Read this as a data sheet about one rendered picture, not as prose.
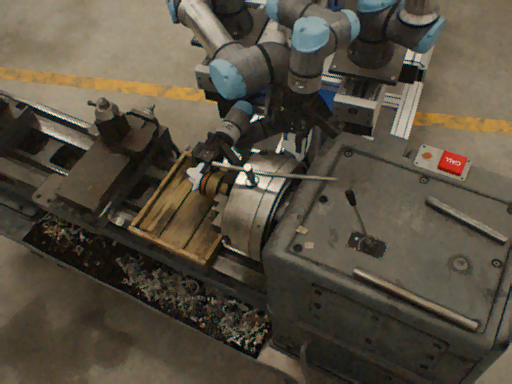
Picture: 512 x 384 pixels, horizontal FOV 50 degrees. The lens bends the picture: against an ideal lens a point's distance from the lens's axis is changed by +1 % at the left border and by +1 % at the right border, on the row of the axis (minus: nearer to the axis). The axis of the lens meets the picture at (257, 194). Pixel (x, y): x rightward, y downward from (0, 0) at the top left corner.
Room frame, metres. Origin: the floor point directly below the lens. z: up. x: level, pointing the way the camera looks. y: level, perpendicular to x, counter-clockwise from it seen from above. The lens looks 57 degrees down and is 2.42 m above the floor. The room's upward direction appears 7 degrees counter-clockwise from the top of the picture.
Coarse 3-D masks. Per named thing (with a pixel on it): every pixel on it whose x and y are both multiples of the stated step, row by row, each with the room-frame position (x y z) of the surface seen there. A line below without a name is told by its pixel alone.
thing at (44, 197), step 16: (128, 112) 1.43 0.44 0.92; (96, 128) 1.39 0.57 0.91; (160, 128) 1.33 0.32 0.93; (160, 144) 1.28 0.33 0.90; (144, 160) 1.20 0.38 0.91; (48, 176) 1.20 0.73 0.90; (128, 176) 1.13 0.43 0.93; (48, 192) 1.13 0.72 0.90; (128, 192) 1.10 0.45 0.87; (48, 208) 1.06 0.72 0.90; (64, 208) 1.04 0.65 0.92; (112, 208) 1.03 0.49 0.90; (80, 224) 0.99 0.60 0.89; (96, 224) 0.97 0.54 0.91
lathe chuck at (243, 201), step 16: (256, 160) 0.90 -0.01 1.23; (272, 160) 0.90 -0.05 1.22; (240, 176) 0.85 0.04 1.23; (240, 192) 0.81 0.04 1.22; (256, 192) 0.80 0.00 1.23; (240, 208) 0.77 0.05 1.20; (256, 208) 0.76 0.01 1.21; (224, 224) 0.76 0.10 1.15; (240, 224) 0.74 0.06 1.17; (240, 240) 0.72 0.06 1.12
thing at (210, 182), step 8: (208, 176) 0.95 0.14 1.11; (216, 176) 0.95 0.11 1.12; (200, 184) 0.94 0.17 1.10; (208, 184) 0.92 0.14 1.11; (216, 184) 0.91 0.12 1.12; (224, 184) 0.92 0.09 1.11; (200, 192) 0.92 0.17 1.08; (208, 192) 0.91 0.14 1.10; (216, 192) 0.90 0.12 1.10; (224, 192) 0.90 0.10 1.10
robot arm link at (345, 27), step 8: (312, 8) 1.00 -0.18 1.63; (320, 8) 1.00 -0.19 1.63; (304, 16) 0.99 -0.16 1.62; (320, 16) 0.97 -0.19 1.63; (328, 16) 0.97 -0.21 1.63; (336, 16) 0.96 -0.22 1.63; (344, 16) 0.97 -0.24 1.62; (352, 16) 0.97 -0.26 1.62; (328, 24) 0.93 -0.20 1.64; (336, 24) 0.93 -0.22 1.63; (344, 24) 0.94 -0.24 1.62; (352, 24) 0.95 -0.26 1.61; (336, 32) 0.91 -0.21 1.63; (344, 32) 0.93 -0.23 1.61; (352, 32) 0.94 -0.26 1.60; (336, 40) 0.90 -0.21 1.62; (344, 40) 0.92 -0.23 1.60; (352, 40) 0.95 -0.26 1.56; (336, 48) 0.90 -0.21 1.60
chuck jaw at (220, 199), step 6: (216, 198) 0.88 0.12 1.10; (222, 198) 0.87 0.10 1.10; (216, 204) 0.87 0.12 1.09; (222, 204) 0.85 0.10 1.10; (216, 210) 0.83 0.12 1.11; (222, 210) 0.83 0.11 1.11; (216, 216) 0.83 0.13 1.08; (222, 216) 0.81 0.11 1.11; (216, 222) 0.79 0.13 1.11; (216, 228) 0.78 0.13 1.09; (228, 240) 0.74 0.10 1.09
